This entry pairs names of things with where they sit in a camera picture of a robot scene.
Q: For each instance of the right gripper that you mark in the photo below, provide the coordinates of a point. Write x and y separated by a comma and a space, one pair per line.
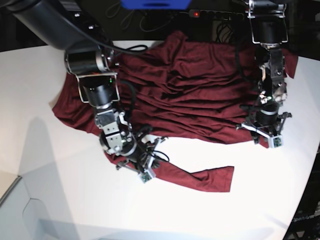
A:
143, 157

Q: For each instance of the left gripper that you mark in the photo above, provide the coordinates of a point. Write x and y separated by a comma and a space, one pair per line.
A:
263, 125

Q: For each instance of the maroon t-shirt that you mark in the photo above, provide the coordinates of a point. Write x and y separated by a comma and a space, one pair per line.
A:
184, 89

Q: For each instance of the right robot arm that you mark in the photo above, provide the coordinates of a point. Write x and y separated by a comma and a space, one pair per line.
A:
89, 60

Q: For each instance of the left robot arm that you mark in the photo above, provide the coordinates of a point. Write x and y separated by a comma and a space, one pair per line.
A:
268, 32

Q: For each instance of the black power strip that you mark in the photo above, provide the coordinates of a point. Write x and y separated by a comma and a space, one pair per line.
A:
216, 15

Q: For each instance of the blue box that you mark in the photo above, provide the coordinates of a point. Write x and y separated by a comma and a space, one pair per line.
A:
155, 4

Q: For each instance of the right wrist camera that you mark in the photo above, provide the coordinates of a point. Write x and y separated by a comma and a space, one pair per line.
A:
147, 175

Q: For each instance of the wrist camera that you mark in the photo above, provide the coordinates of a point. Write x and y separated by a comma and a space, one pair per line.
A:
275, 141
147, 175

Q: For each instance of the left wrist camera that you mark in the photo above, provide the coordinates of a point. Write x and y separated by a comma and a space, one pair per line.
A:
275, 141

